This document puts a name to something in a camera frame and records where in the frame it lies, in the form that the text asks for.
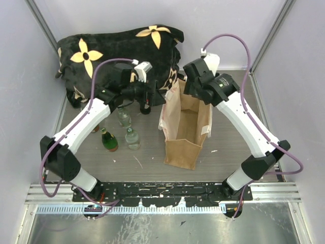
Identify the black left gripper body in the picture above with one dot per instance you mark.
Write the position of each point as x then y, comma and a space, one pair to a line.
139, 91

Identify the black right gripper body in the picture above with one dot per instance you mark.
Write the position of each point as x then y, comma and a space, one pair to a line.
189, 90

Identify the Coca-Cola glass bottle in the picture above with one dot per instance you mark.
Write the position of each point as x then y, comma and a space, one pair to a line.
145, 109

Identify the brown canvas tote bag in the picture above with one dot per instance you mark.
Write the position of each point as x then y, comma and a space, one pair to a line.
186, 122

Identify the green Perrier bottle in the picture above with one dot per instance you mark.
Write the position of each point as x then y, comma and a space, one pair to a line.
109, 141

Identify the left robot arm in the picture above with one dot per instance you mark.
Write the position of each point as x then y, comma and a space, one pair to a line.
127, 83

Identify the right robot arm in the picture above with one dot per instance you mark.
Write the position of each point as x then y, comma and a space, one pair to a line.
222, 92

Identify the clear Chang soda bottle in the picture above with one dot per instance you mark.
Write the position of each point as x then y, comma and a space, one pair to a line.
124, 117

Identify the black plush flower pillow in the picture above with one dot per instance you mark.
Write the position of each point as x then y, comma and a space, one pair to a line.
83, 55

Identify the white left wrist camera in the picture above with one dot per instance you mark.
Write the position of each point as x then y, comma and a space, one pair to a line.
142, 69

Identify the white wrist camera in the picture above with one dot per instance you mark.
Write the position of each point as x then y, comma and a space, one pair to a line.
210, 59
142, 69

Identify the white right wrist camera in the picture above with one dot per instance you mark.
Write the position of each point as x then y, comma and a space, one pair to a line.
210, 59

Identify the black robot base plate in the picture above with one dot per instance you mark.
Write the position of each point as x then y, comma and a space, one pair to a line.
162, 194

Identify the aluminium frame rail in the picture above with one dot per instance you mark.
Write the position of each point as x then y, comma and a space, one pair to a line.
69, 200

